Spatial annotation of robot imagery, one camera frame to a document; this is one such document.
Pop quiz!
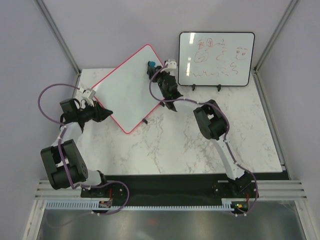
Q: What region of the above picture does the white slotted cable duct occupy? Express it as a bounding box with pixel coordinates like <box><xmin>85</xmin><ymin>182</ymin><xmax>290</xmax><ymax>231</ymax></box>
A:
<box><xmin>45</xmin><ymin>200</ymin><xmax>234</xmax><ymax>211</ymax></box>

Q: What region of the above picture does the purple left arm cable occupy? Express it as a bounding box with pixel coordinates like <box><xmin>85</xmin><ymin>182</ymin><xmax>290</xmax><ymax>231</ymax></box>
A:
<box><xmin>37</xmin><ymin>83</ymin><xmax>131</xmax><ymax>216</ymax></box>

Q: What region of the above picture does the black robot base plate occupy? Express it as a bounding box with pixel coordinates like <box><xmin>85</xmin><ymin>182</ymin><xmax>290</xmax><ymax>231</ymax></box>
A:
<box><xmin>80</xmin><ymin>173</ymin><xmax>259</xmax><ymax>207</ymax></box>

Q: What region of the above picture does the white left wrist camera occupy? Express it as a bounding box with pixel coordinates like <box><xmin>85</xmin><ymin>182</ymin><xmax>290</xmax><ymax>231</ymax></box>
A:
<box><xmin>78</xmin><ymin>87</ymin><xmax>96</xmax><ymax>106</ymax></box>

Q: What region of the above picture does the pink framed whiteboard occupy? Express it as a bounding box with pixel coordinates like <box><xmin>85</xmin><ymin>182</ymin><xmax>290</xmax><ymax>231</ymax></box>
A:
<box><xmin>92</xmin><ymin>44</ymin><xmax>163</xmax><ymax>134</ymax></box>

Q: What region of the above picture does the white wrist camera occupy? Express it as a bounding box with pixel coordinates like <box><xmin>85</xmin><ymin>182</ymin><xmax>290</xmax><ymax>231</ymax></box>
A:
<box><xmin>163</xmin><ymin>59</ymin><xmax>177</xmax><ymax>72</ymax></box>
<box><xmin>78</xmin><ymin>87</ymin><xmax>96</xmax><ymax>106</ymax></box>

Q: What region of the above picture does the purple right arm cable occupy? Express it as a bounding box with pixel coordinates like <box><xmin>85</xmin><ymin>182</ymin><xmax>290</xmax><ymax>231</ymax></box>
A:
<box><xmin>148</xmin><ymin>66</ymin><xmax>259</xmax><ymax>218</ymax></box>

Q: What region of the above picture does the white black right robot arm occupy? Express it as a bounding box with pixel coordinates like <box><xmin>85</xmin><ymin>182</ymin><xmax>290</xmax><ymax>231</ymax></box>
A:
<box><xmin>146</xmin><ymin>61</ymin><xmax>254</xmax><ymax>197</ymax></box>

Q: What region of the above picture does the black board stand foot right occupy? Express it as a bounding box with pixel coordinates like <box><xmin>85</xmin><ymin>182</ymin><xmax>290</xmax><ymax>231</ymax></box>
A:
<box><xmin>217</xmin><ymin>84</ymin><xmax>222</xmax><ymax>92</ymax></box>

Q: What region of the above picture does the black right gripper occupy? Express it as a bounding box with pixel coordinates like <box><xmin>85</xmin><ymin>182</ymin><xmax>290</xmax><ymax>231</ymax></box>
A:
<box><xmin>147</xmin><ymin>66</ymin><xmax>170</xmax><ymax>99</ymax></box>

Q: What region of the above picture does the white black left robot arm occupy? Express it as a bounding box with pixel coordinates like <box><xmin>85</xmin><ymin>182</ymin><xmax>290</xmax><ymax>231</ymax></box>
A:
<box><xmin>40</xmin><ymin>98</ymin><xmax>113</xmax><ymax>197</ymax></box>

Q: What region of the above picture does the black framed whiteboard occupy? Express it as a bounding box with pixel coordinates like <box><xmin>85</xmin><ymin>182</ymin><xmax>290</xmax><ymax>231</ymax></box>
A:
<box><xmin>178</xmin><ymin>31</ymin><xmax>255</xmax><ymax>87</ymax></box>

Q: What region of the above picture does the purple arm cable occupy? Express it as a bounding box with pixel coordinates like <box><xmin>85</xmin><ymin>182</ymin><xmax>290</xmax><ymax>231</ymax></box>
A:
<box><xmin>148</xmin><ymin>66</ymin><xmax>259</xmax><ymax>218</ymax></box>
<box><xmin>37</xmin><ymin>83</ymin><xmax>131</xmax><ymax>216</ymax></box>

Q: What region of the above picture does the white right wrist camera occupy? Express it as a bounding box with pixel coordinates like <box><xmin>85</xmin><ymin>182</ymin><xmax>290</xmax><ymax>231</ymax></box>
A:
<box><xmin>163</xmin><ymin>59</ymin><xmax>177</xmax><ymax>72</ymax></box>

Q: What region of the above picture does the blue whiteboard eraser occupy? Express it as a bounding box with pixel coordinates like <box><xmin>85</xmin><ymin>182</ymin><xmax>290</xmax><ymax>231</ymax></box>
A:
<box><xmin>147</xmin><ymin>61</ymin><xmax>156</xmax><ymax>68</ymax></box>

